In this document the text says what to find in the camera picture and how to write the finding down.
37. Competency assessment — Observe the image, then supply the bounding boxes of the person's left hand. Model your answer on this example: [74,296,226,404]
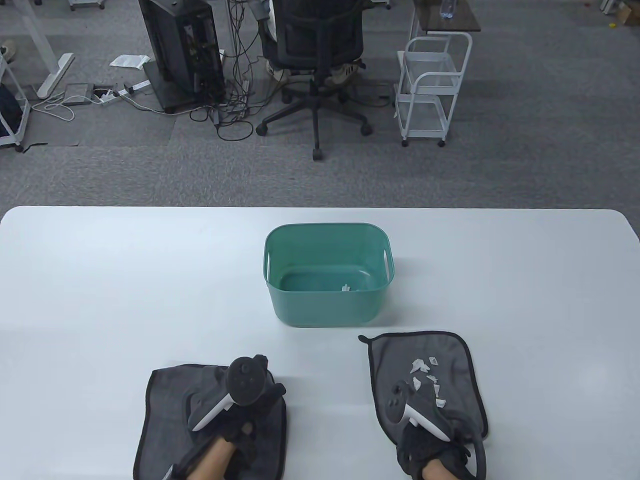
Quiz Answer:
[215,355,287,447]

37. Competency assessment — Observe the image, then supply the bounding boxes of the person's right hand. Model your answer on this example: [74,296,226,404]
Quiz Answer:
[396,422,476,480]

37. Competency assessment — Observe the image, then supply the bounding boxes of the black white handheld controller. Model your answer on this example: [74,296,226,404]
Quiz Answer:
[383,380,455,443]
[186,355,273,434]

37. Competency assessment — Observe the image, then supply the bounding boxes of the grey hand towel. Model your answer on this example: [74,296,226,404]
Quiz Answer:
[133,364,288,480]
[358,330,489,442]

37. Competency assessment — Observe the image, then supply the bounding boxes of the green plastic bin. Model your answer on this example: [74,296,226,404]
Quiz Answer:
[263,223,396,329]

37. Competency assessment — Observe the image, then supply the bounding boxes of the white metal cart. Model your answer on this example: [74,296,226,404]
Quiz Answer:
[0,50,32,152]

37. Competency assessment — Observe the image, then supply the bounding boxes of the white paper sheet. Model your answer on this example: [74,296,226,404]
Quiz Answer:
[109,54,151,69]

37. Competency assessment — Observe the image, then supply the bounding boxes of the black computer tower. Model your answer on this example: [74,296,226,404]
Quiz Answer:
[137,0,227,114]

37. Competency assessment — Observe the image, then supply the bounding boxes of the white desk leg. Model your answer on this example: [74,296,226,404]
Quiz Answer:
[220,0,238,63]
[20,0,76,99]

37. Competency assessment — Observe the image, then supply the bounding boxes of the black office chair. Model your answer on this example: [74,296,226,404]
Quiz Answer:
[255,0,375,162]

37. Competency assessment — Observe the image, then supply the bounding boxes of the brown side table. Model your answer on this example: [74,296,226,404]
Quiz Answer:
[413,0,482,35]

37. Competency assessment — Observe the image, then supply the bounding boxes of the cardboard box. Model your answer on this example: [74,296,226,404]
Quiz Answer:
[615,2,640,27]

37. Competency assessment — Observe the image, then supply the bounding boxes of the short grey wrist cable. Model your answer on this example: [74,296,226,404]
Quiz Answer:
[467,429,488,480]

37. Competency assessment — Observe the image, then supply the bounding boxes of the tangle of black cables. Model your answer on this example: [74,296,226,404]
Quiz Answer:
[189,0,268,142]

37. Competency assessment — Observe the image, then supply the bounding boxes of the white coiled cable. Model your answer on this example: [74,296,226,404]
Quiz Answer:
[30,91,101,122]

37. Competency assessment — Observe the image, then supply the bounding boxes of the white wire rolling cart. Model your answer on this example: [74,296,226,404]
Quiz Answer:
[394,31,473,148]

